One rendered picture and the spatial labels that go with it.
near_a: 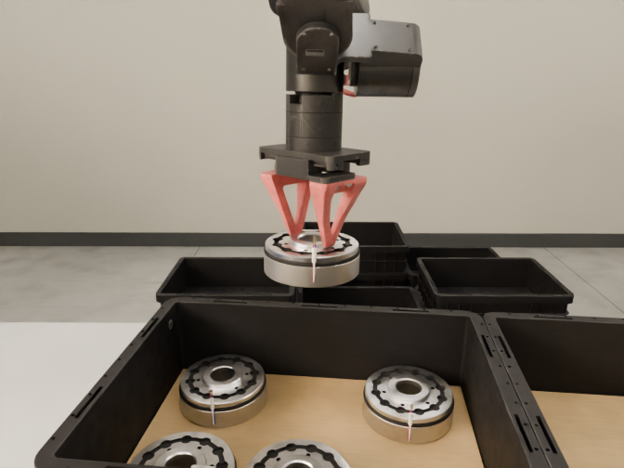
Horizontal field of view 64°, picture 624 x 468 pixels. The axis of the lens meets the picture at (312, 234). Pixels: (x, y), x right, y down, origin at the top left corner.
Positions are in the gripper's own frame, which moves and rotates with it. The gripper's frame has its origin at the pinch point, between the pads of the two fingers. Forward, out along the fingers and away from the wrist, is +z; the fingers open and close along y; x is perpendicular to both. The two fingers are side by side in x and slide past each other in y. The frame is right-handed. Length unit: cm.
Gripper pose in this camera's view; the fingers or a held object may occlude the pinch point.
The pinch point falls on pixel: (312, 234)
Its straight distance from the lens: 53.8
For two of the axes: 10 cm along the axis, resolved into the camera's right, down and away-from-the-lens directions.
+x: -6.8, 2.0, -7.0
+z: -0.2, 9.6, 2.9
